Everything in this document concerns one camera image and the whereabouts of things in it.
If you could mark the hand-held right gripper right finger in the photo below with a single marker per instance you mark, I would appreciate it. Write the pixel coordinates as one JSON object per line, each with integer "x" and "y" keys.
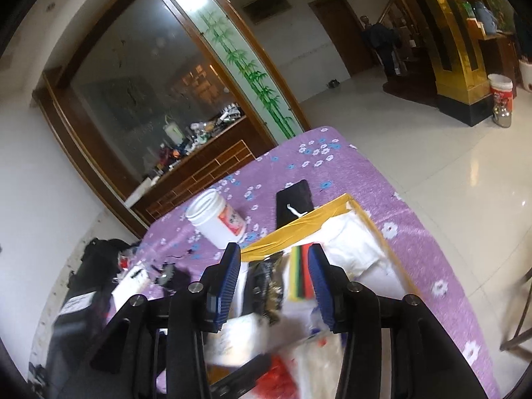
{"x": 324, "y": 289}

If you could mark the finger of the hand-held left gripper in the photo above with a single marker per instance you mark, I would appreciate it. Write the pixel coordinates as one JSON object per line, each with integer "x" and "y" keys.
{"x": 243, "y": 376}

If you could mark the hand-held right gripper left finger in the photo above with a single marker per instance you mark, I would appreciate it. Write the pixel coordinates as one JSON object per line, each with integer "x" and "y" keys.
{"x": 226, "y": 289}

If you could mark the striped sponge pack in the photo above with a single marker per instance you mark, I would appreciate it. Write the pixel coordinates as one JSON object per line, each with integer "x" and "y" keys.
{"x": 301, "y": 272}

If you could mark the red plastic bag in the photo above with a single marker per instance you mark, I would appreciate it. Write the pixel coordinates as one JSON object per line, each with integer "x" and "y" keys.
{"x": 278, "y": 380}

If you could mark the white tissue pack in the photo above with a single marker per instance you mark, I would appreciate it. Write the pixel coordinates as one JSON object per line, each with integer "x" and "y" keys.
{"x": 245, "y": 338}

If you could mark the black snack packet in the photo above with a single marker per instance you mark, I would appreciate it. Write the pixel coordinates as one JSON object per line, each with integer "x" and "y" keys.
{"x": 266, "y": 286}

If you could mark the white cloth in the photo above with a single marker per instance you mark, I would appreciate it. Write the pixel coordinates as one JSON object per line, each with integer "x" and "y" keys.
{"x": 357, "y": 245}

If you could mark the yellow cardboard box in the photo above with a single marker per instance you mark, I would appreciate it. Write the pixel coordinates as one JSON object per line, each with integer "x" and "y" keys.
{"x": 291, "y": 228}

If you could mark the white plastic bag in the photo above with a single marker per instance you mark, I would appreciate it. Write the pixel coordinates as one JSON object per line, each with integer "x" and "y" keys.
{"x": 320, "y": 365}

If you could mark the black round device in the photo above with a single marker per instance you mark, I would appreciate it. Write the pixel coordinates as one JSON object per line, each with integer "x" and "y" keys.
{"x": 174, "y": 276}

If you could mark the white plastic jar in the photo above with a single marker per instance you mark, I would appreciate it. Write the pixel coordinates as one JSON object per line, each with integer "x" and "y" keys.
{"x": 216, "y": 220}

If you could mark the white notebook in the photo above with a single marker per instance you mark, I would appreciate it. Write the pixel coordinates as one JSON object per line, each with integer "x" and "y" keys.
{"x": 131, "y": 282}

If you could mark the black phone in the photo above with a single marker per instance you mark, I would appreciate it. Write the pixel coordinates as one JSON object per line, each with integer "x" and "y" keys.
{"x": 295, "y": 203}

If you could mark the purple floral tablecloth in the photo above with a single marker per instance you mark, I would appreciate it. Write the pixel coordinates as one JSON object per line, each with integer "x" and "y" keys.
{"x": 353, "y": 174}

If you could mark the flat white box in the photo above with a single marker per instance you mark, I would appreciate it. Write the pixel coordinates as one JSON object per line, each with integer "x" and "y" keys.
{"x": 141, "y": 191}

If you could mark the clutter on wooden counter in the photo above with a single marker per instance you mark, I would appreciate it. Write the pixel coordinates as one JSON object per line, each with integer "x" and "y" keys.
{"x": 195, "y": 133}

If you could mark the white jug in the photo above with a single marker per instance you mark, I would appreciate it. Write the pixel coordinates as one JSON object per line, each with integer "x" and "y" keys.
{"x": 173, "y": 133}

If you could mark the dark wooden chair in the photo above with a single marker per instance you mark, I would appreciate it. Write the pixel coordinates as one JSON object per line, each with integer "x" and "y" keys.
{"x": 515, "y": 343}

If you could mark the bamboo print glass panel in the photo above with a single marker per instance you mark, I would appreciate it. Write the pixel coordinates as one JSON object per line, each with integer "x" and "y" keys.
{"x": 249, "y": 75}

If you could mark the wooden glass partition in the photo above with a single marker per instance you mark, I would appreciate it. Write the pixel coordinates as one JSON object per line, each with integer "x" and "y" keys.
{"x": 108, "y": 91}

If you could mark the wooden staircase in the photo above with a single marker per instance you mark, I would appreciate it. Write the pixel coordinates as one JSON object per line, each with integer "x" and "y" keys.
{"x": 411, "y": 70}

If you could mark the metal kettle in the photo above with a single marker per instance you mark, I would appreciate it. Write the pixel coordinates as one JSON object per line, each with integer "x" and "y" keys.
{"x": 502, "y": 116}

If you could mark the brown wooden door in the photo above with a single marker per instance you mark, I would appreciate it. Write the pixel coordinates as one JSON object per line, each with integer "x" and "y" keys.
{"x": 341, "y": 37}

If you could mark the white bucket red label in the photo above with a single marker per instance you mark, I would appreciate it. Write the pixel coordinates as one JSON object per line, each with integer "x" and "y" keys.
{"x": 502, "y": 89}

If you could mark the gold black pillar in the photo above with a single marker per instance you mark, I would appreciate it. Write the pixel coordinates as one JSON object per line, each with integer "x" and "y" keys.
{"x": 453, "y": 50}

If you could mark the wooden shelf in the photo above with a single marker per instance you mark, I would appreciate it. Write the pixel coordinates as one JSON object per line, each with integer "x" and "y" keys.
{"x": 494, "y": 54}

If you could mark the white vase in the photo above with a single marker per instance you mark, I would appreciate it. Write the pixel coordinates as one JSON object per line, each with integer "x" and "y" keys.
{"x": 526, "y": 75}

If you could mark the blue bag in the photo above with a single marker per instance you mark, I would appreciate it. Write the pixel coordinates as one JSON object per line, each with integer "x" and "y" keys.
{"x": 485, "y": 18}

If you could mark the wide framed wall picture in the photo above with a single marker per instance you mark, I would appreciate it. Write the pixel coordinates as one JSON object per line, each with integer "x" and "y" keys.
{"x": 266, "y": 7}

